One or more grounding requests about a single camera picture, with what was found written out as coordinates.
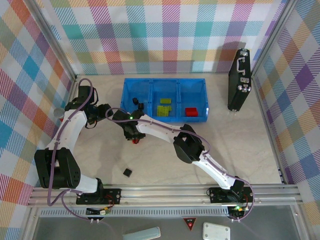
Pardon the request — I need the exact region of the blue three-compartment bin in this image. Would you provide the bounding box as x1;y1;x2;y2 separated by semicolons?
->
121;77;210;124

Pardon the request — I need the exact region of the pale blue flat bar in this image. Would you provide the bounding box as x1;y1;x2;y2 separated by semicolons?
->
121;226;161;240

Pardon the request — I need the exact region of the black briefcase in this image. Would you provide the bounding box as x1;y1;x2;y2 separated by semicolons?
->
226;48;252;113

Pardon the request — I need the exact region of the white square plate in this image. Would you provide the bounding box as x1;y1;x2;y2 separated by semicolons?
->
201;221;231;240

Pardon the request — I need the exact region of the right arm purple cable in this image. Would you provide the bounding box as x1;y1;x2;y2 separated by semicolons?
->
104;107;255;222

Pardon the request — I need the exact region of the aluminium side rail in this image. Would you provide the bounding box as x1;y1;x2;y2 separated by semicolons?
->
44;74;80;187

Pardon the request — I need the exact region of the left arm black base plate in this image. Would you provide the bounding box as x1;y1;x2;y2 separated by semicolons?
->
75;187;123;206

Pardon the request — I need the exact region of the aluminium mounting rail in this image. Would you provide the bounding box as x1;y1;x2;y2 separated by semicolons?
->
26;184;303;209

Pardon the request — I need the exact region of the grey slotted cable duct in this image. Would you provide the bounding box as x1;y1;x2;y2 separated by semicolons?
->
39;208;230;217

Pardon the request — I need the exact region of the aluminium frame post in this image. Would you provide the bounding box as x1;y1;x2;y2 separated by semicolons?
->
250;0;297;76
26;0;78;81

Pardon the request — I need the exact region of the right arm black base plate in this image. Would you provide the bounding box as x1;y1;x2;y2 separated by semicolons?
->
208;186;256;205

